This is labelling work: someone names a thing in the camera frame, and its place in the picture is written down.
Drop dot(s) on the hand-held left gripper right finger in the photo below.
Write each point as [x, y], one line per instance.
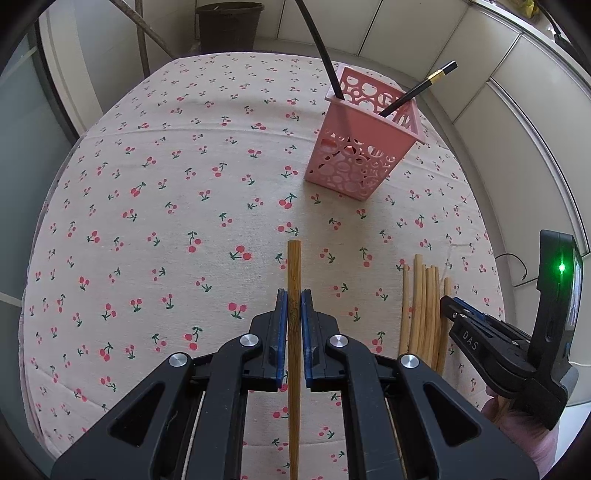
[307, 341]

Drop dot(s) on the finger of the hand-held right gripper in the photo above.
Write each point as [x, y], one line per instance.
[471, 310]
[475, 346]

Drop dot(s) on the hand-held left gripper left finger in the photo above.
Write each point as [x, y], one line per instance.
[282, 341]

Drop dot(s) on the pile of bamboo chopsticks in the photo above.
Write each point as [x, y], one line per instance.
[427, 314]

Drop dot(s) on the tapered bamboo chopstick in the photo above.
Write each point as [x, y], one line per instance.
[294, 263]

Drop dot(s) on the pink perforated utensil holder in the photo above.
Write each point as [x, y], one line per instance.
[341, 138]

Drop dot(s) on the person's right hand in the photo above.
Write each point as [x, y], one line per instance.
[521, 438]

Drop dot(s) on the cherry print tablecloth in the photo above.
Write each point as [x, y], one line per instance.
[184, 184]

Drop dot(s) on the black chopstick gold band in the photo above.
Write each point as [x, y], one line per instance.
[415, 92]

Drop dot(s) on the plain black chopstick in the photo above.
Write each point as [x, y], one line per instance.
[323, 50]

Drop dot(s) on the yellow packet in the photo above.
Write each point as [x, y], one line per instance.
[526, 6]

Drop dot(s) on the grey mop pole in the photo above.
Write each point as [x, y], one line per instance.
[144, 55]

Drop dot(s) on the dark brown trash bin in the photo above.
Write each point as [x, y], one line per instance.
[228, 27]

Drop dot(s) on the glass sliding door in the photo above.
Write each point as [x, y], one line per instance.
[27, 138]

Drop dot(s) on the rusty metal pole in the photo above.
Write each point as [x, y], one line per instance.
[147, 30]

